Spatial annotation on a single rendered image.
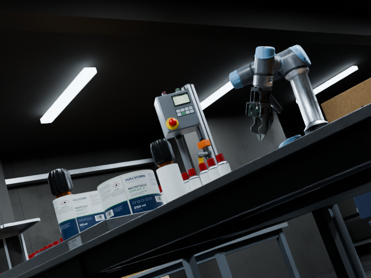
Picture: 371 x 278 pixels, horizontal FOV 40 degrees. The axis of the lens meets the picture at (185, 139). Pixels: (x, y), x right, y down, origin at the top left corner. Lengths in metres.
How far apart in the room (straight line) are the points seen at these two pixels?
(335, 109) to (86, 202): 1.03
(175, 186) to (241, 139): 6.03
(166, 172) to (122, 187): 0.32
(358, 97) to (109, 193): 1.00
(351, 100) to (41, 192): 5.42
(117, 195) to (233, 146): 6.16
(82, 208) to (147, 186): 0.36
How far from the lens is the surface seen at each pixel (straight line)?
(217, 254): 3.75
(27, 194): 6.88
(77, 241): 1.61
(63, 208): 1.93
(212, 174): 2.16
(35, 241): 6.76
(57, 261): 1.59
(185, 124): 2.38
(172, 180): 1.93
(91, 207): 1.96
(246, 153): 7.89
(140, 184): 1.66
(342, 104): 2.07
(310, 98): 2.37
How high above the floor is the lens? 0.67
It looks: 14 degrees up
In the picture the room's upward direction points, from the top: 19 degrees counter-clockwise
